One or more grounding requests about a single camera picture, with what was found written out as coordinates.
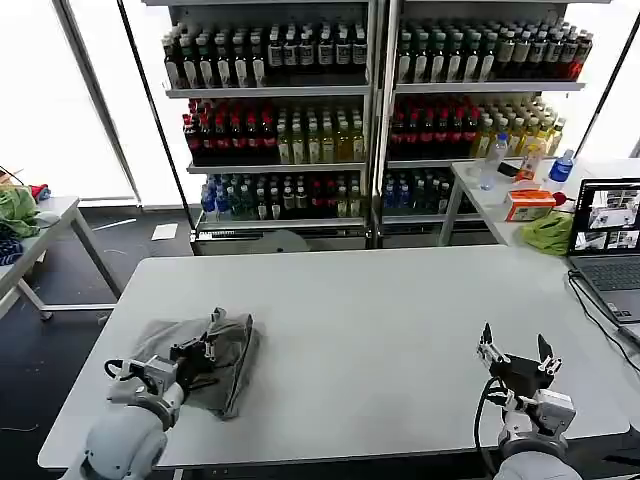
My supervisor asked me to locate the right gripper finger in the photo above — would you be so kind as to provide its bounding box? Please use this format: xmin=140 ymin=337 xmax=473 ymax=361
xmin=476 ymin=322 xmax=509 ymax=373
xmin=535 ymin=333 xmax=564 ymax=376

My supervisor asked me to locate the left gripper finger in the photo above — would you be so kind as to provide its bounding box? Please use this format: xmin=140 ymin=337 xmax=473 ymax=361
xmin=201 ymin=307 xmax=228 ymax=362
xmin=169 ymin=338 xmax=204 ymax=360

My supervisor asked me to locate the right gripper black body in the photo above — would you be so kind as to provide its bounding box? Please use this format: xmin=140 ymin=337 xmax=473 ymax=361
xmin=489 ymin=353 xmax=556 ymax=399

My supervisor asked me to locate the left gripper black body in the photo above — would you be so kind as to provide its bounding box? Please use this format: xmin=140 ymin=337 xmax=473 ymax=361
xmin=172 ymin=344 xmax=221 ymax=394

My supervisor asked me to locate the grey printed t-shirt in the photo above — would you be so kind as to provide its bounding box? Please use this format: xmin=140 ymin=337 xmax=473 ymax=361
xmin=133 ymin=307 xmax=262 ymax=421

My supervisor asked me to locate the white round cover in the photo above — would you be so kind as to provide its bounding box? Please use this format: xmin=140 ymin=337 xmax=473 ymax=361
xmin=248 ymin=229 xmax=312 ymax=256

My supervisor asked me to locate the grey laptop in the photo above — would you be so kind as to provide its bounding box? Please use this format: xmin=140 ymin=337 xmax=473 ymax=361
xmin=567 ymin=178 xmax=640 ymax=324

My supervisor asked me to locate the green cloth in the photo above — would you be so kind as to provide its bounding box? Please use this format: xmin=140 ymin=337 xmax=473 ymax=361
xmin=521 ymin=209 xmax=574 ymax=257

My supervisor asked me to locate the white side table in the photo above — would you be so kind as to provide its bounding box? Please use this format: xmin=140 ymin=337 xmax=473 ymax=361
xmin=439 ymin=157 xmax=640 ymax=251

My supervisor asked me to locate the orange cardboard box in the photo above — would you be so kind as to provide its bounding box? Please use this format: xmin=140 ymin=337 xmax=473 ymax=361
xmin=504 ymin=189 xmax=558 ymax=223

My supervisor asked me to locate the white table with clothes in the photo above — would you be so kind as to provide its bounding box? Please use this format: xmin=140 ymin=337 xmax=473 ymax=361
xmin=0 ymin=195 xmax=124 ymax=322

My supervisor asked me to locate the blue label water bottle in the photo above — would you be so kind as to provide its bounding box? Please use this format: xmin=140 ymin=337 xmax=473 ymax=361
xmin=547 ymin=148 xmax=577 ymax=194

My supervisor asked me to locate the clear water bottle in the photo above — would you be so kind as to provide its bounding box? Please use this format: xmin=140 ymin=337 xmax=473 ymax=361
xmin=479 ymin=132 xmax=509 ymax=192

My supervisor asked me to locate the dark blue garment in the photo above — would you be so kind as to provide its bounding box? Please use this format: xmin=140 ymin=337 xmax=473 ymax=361
xmin=0 ymin=236 xmax=25 ymax=267

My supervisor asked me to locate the green garment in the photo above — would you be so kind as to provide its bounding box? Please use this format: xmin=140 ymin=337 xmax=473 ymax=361
xmin=0 ymin=185 xmax=42 ymax=239

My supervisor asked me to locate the shelf with drink bottles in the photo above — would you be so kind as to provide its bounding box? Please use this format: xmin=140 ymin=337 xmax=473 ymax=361
xmin=375 ymin=0 xmax=614 ymax=249
xmin=142 ymin=0 xmax=377 ymax=256

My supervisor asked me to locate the thin black pole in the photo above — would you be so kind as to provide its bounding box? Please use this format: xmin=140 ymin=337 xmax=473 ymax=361
xmin=574 ymin=29 xmax=640 ymax=157
xmin=115 ymin=0 xmax=194 ymax=216

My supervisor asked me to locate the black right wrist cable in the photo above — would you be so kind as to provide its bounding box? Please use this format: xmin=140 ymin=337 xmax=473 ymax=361
xmin=473 ymin=376 xmax=507 ymax=474

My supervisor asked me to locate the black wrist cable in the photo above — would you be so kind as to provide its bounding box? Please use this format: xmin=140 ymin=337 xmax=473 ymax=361
xmin=103 ymin=358 xmax=137 ymax=382
xmin=473 ymin=376 xmax=507 ymax=474

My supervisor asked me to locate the black laptop cable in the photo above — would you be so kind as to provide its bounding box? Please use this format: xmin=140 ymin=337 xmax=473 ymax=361
xmin=566 ymin=268 xmax=640 ymax=382

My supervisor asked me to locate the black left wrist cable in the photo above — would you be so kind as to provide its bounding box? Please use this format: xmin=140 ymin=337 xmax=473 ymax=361
xmin=103 ymin=358 xmax=137 ymax=382

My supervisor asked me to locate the grey window post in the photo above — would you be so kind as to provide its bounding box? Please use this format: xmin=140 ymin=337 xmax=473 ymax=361
xmin=52 ymin=0 xmax=144 ymax=207

